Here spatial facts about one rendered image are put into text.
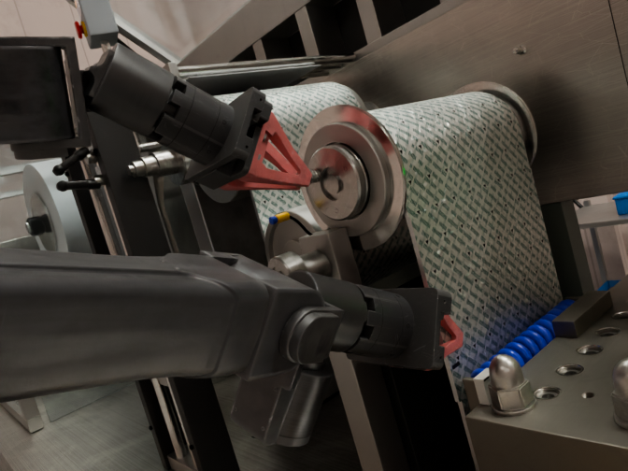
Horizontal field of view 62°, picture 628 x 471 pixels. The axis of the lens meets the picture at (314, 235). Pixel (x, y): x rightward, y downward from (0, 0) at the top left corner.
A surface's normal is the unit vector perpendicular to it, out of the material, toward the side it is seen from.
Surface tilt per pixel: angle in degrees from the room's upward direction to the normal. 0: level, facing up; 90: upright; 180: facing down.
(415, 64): 90
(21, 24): 90
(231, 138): 53
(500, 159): 90
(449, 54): 90
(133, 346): 121
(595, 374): 0
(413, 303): 60
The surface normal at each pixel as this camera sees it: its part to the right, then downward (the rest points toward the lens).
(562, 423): -0.28, -0.96
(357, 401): -0.73, 0.27
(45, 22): 0.73, -0.15
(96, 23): 0.40, -0.04
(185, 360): 0.66, 0.34
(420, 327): -0.77, -0.24
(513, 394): -0.32, 0.18
